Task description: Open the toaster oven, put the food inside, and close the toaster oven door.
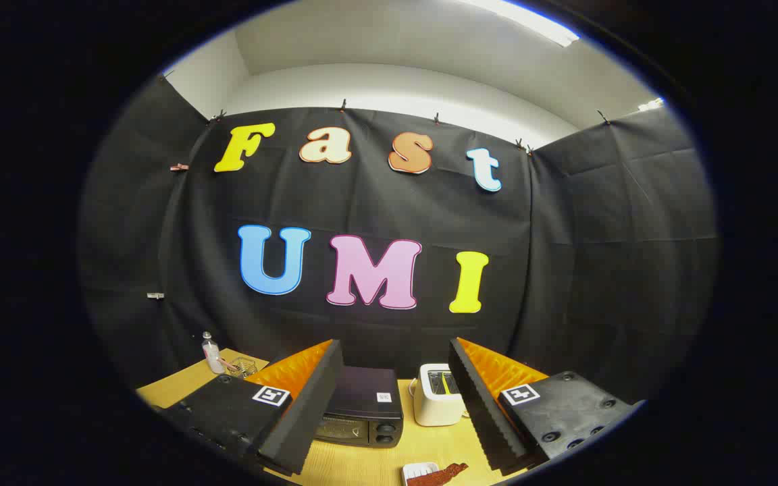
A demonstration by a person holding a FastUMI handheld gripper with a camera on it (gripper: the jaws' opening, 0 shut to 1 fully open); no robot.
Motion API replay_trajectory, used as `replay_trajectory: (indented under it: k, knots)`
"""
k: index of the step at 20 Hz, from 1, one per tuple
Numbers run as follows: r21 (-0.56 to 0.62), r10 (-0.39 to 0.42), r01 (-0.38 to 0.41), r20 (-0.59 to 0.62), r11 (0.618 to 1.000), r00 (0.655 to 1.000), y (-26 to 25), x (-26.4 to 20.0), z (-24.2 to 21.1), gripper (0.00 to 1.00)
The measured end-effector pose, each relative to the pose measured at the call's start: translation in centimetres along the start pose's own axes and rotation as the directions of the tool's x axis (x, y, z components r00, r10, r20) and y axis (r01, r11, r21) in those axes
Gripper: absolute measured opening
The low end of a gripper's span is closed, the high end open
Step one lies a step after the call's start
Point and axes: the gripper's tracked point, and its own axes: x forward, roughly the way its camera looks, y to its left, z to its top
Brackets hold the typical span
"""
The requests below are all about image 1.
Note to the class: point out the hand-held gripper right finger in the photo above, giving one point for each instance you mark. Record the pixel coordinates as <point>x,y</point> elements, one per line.
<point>480,412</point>

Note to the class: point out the black toaster oven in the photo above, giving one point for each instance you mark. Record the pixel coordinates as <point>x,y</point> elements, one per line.
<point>362,398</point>

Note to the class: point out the red striped stick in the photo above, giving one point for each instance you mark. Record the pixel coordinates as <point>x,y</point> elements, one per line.
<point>227,364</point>

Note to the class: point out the long ceiling light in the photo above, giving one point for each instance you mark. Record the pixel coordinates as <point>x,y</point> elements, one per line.
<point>531,20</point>

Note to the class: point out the black backdrop cloth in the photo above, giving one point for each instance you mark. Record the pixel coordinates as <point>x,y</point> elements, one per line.
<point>362,202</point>

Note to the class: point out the white rectangular dish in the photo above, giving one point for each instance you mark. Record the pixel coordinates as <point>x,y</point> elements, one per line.
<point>416,469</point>

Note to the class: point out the red meat slice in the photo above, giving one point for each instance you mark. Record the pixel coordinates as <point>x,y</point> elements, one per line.
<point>439,476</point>

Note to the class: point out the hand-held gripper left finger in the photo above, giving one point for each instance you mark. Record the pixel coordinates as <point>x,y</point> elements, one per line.
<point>308,412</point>

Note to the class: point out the row of black cloth clips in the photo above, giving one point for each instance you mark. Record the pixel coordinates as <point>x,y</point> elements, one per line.
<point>343,106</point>

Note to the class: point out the small ceiling light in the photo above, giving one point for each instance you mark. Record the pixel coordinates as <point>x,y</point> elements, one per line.
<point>652,104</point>

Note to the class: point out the white slot toaster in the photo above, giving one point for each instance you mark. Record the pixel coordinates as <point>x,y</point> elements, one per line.
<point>433,408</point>

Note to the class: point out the clear bottle white label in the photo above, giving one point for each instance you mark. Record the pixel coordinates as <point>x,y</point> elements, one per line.
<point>213,358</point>

